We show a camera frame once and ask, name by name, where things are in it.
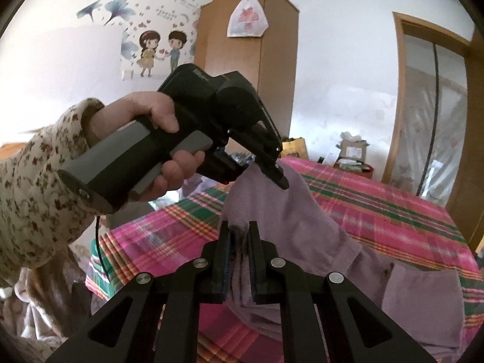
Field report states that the black cable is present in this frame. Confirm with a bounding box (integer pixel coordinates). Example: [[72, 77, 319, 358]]
[[94, 214, 114, 286]]

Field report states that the translucent door curtain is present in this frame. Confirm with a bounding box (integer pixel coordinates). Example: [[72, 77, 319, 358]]
[[401, 32, 469, 207]]

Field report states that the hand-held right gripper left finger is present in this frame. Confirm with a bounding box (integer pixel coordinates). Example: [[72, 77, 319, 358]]
[[47, 220, 232, 363]]

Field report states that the wooden wardrobe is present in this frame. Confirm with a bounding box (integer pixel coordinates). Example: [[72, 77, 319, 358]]
[[194, 0, 301, 159]]

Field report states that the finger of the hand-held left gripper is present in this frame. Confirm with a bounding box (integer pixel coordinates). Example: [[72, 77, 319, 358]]
[[264, 152, 291, 191], [198, 150, 251, 187]]

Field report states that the yellow gift box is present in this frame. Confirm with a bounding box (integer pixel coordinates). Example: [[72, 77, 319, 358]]
[[282, 136, 309, 159]]

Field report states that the cartoon wall sticker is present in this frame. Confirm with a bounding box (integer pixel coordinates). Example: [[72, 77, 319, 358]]
[[76, 0, 201, 80]]

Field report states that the wooden door frame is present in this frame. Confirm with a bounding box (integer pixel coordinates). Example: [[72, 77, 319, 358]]
[[380, 11, 477, 186]]

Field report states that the white plastic bag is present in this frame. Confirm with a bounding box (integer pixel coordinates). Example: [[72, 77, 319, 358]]
[[226, 0, 270, 38]]

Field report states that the pink plaid blanket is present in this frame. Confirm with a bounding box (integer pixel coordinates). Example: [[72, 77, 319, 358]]
[[85, 155, 482, 363]]

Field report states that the red basket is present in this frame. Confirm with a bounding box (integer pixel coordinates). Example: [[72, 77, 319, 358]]
[[333, 161, 375, 179]]

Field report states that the person's left hand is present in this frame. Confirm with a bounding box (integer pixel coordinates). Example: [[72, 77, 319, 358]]
[[89, 91, 207, 203]]

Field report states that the person's left forearm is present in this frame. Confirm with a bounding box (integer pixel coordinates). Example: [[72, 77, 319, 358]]
[[0, 97, 106, 280]]

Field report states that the person's pale clothing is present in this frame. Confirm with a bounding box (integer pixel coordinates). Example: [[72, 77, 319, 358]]
[[0, 246, 95, 363]]

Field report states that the brown cardboard box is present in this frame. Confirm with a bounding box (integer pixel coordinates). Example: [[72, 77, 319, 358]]
[[335, 132, 369, 163]]

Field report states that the wooden door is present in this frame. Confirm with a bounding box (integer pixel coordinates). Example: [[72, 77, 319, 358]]
[[446, 26, 484, 250]]

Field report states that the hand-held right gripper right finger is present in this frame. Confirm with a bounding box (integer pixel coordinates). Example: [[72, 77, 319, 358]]
[[247, 220, 435, 363]]

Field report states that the purple fleece garment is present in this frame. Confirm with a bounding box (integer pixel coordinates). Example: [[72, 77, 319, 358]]
[[197, 162, 467, 363]]

